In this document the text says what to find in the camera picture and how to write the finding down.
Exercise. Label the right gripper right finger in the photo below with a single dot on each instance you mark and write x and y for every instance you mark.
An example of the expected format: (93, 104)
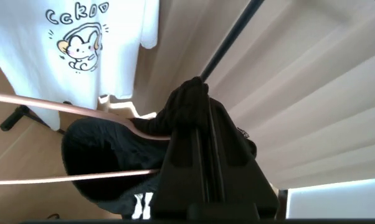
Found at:
(243, 186)

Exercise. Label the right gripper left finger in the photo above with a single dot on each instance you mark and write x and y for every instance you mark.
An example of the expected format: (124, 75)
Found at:
(181, 186)

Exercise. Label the black garment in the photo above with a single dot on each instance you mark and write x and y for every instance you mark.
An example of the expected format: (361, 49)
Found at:
(97, 149)

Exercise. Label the pink clothes hanger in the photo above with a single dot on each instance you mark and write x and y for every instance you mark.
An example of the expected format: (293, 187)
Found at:
(50, 106)

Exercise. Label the white printed shirt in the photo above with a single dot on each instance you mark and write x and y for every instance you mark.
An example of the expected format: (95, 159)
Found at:
(25, 62)

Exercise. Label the black clothes rack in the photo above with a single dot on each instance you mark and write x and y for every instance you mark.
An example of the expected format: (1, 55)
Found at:
(234, 31)

